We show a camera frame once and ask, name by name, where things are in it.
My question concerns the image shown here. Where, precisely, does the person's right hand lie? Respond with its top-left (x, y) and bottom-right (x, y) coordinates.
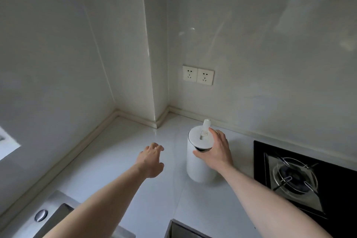
top-left (193, 128), bottom-right (234, 174)

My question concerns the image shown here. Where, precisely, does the person's left hand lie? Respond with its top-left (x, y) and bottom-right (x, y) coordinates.
top-left (135, 142), bottom-right (165, 179)

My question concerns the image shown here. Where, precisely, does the white electric kettle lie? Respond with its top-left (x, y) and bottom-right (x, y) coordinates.
top-left (186, 119), bottom-right (217, 183)

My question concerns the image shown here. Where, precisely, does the person's left forearm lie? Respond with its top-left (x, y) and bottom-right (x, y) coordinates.
top-left (43, 164), bottom-right (148, 238)

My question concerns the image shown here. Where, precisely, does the person's right forearm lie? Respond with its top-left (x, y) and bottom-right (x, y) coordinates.
top-left (219, 162), bottom-right (332, 238)

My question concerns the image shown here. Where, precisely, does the white kitchen countertop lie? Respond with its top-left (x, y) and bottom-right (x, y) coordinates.
top-left (0, 112), bottom-right (357, 238)

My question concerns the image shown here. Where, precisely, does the stainless steel sink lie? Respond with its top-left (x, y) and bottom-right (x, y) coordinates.
top-left (11, 190), bottom-right (129, 238)

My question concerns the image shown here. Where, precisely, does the round metal sink cap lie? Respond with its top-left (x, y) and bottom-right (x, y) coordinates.
top-left (34, 209), bottom-right (48, 222)

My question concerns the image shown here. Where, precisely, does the black glass gas stove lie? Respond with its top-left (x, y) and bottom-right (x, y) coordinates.
top-left (253, 140), bottom-right (357, 238)

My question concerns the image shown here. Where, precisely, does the window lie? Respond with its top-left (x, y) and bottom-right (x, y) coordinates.
top-left (0, 125), bottom-right (22, 161)

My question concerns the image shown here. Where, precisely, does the white wall socket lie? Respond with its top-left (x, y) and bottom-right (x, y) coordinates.
top-left (196, 68), bottom-right (215, 86)
top-left (183, 65), bottom-right (198, 83)

